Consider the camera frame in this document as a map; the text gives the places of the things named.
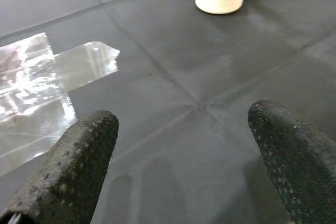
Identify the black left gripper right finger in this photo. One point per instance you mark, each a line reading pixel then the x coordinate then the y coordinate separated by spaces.
pixel 296 166

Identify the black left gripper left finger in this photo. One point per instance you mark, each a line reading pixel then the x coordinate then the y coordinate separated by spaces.
pixel 65 174

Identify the black tablecloth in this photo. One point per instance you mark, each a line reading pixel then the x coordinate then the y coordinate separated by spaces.
pixel 183 77

